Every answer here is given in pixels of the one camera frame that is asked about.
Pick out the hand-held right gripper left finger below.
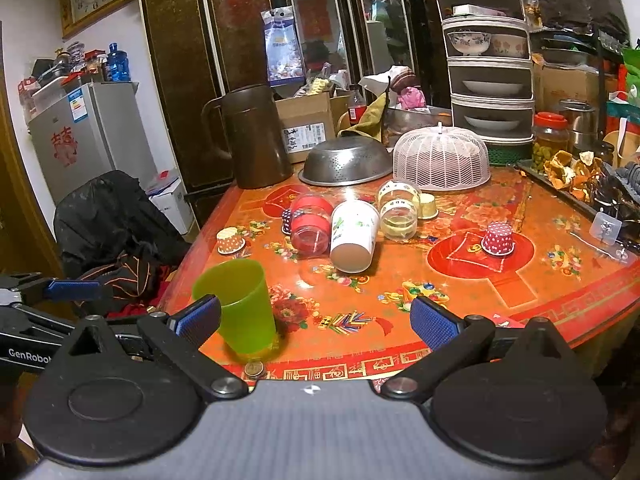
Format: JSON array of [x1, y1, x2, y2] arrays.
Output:
[[50, 294, 249, 403]]

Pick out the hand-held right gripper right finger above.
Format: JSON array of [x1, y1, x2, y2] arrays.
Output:
[[380, 296, 577, 404]]

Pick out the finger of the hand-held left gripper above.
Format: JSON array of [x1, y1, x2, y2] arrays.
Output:
[[0, 272, 104, 307]]

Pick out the white paper cup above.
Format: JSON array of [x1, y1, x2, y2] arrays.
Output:
[[329, 200, 381, 274]]

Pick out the green plastic cup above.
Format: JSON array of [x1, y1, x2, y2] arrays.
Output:
[[192, 259, 278, 362]]

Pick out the red polka dot paper cup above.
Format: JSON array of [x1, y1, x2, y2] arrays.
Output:
[[480, 221, 516, 256]]

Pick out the black bag on chair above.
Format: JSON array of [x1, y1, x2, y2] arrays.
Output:
[[53, 170, 193, 317]]

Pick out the clear glass jar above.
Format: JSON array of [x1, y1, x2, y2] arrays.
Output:
[[377, 180, 424, 241]]

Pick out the white carton box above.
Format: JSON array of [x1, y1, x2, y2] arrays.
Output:
[[144, 169, 196, 234]]

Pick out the silver refrigerator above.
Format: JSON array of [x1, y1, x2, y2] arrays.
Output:
[[27, 81, 157, 207]]

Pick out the white mesh food cover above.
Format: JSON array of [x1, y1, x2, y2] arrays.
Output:
[[392, 122, 491, 192]]

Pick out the steel colander bowl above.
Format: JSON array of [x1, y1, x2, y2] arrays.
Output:
[[298, 135, 395, 187]]

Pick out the green plastic basket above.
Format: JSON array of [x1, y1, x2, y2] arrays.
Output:
[[487, 140, 534, 167]]

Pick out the brown plastic pitcher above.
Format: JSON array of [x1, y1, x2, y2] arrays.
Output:
[[201, 83, 294, 190]]

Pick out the steel basin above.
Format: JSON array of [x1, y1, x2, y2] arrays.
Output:
[[384, 105, 454, 149]]

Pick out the red lidded plastic jar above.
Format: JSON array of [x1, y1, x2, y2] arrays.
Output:
[[18, 78, 39, 112]]

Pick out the dried orange peels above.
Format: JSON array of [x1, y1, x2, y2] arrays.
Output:
[[542, 149, 604, 204]]

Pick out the white plate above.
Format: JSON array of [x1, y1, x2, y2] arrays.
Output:
[[463, 115, 521, 132], [460, 79, 524, 98]]

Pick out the olive cloth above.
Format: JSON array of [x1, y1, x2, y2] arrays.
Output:
[[339, 94, 391, 139]]

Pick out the glass jar with red lid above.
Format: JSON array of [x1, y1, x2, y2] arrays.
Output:
[[531, 112, 571, 172]]

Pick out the cardboard box with label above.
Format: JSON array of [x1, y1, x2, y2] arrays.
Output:
[[274, 92, 351, 164]]

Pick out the pink cloth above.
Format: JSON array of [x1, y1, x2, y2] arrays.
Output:
[[397, 86, 427, 110]]

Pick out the blue water bottle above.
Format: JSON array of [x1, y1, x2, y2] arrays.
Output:
[[106, 42, 131, 83]]

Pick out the steel kettle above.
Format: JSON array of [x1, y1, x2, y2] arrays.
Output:
[[558, 99, 597, 147]]

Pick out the grey tiered dish rack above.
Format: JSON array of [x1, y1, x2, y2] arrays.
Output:
[[434, 0, 536, 147]]

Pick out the large brown cardboard box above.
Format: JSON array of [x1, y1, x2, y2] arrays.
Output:
[[532, 62, 619, 112]]

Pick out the blue patterned bowl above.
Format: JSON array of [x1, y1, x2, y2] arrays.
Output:
[[446, 31, 493, 56]]

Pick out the floral bowl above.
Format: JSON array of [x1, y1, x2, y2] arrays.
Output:
[[490, 33, 530, 59]]

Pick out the blue white snack bag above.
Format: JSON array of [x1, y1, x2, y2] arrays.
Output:
[[259, 5, 306, 86]]

